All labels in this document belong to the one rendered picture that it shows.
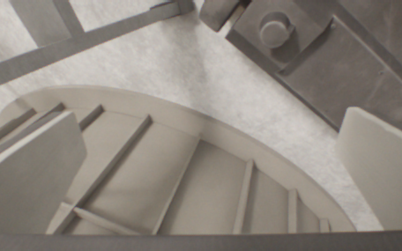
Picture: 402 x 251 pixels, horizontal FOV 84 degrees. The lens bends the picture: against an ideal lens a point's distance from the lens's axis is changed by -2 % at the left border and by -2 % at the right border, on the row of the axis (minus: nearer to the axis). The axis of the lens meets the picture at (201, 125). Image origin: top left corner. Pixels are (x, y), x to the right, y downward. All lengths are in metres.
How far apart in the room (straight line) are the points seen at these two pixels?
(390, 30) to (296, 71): 0.14
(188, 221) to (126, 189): 0.18
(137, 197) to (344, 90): 0.52
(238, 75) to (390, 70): 0.35
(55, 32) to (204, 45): 0.36
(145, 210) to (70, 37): 0.41
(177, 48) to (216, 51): 0.11
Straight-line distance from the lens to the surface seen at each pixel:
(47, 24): 0.45
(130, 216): 0.61
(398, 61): 0.48
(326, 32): 0.42
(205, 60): 0.66
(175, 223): 0.62
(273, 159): 0.80
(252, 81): 0.66
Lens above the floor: 0.59
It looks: 48 degrees down
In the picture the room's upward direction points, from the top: 154 degrees counter-clockwise
